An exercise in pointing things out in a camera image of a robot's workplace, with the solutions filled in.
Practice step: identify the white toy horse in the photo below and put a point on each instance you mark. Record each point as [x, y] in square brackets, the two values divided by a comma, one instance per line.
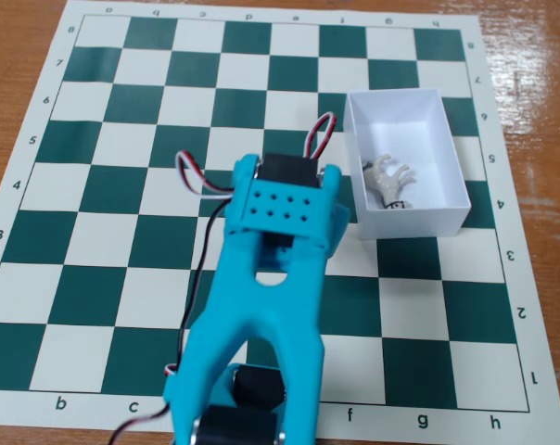
[384, 181]

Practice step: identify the cyan robot arm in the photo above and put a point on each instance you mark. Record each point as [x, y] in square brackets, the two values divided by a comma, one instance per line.
[271, 296]

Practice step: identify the white open rectangular box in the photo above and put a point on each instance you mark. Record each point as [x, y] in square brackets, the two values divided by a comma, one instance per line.
[410, 223]

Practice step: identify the green and white chessboard mat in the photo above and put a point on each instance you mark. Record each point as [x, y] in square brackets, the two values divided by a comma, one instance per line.
[289, 92]

